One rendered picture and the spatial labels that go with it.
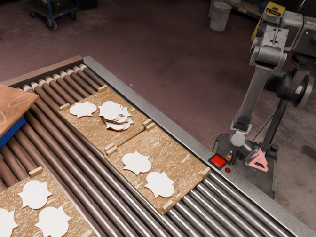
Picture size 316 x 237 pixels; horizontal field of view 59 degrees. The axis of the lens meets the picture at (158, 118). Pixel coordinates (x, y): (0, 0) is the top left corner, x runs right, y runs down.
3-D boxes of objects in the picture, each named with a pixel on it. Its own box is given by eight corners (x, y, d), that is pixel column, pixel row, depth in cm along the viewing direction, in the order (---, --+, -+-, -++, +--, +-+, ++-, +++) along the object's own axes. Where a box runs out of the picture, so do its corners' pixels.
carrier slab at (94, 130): (106, 89, 178) (106, 87, 177) (153, 124, 160) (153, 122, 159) (58, 113, 158) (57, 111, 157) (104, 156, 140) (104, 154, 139)
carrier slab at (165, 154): (154, 126, 159) (154, 124, 158) (210, 172, 140) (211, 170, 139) (103, 158, 139) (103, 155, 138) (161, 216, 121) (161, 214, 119)
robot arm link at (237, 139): (251, 122, 128) (233, 117, 130) (255, 122, 117) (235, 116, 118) (244, 147, 128) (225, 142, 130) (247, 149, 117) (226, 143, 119)
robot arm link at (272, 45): (296, 25, 92) (265, 19, 94) (282, 66, 95) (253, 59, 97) (275, 42, 135) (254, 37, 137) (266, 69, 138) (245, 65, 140)
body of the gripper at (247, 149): (247, 162, 122) (234, 150, 123) (248, 156, 131) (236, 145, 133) (258, 152, 120) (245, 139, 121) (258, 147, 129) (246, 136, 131)
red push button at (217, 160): (216, 155, 149) (217, 154, 148) (225, 162, 146) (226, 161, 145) (209, 161, 145) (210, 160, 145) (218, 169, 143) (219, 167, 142)
